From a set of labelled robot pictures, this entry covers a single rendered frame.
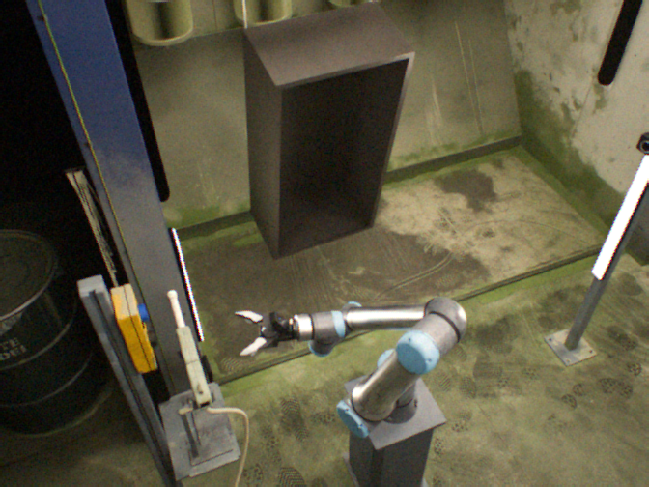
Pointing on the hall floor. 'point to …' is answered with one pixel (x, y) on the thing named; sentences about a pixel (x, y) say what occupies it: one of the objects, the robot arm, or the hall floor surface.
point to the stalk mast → (126, 373)
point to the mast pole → (599, 287)
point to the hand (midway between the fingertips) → (236, 332)
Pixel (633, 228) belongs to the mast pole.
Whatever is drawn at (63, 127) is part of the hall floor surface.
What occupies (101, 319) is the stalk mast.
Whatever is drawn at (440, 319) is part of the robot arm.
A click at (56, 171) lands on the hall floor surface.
